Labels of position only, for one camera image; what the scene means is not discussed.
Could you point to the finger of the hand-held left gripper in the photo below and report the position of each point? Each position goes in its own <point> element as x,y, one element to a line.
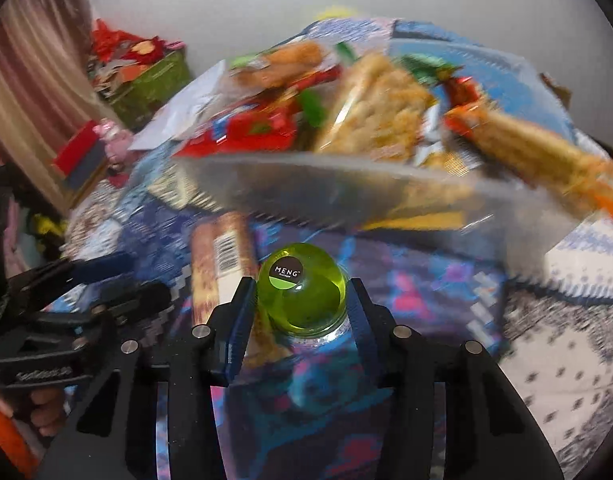
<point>104,265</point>
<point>136,300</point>

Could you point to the blue patchwork printed blanket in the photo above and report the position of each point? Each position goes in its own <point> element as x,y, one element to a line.
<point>561,360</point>

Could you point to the green-topped pastry bag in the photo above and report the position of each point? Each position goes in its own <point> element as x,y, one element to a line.
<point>421,67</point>

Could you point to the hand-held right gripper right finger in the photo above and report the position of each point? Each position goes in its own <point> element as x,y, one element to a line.
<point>364,335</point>

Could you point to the large red cartoon snack packet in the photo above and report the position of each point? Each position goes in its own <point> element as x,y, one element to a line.
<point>241,130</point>

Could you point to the red orange snack packet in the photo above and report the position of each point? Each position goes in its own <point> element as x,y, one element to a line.
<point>466,91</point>

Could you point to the pink toy figure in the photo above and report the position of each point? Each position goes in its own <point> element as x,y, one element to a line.
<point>111,135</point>

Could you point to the green storage box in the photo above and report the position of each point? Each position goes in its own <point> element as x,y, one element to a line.
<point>151,85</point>

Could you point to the pale rice cracker bar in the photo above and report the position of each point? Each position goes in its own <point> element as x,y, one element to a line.
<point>371,110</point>

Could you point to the brown striped curtain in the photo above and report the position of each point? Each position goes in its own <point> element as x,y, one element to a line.
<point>31,60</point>

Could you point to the person's left hand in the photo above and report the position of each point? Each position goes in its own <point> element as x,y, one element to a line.
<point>46,410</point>

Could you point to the clear plastic container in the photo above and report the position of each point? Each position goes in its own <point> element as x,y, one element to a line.
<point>336,190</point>

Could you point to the long brown wafer bar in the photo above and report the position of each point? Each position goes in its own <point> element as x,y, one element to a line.
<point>219,260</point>

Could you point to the long orange-wrapped biscuit bar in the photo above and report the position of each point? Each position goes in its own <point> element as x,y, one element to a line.
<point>536,152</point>

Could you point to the green jelly cup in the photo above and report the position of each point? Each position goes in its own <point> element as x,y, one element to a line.
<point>301,295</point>

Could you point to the red box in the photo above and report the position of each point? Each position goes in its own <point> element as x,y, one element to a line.
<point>76,152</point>

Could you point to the small cracker packet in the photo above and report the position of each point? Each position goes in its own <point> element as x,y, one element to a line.
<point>281,60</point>

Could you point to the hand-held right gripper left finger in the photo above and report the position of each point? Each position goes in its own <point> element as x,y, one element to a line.
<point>236,330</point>

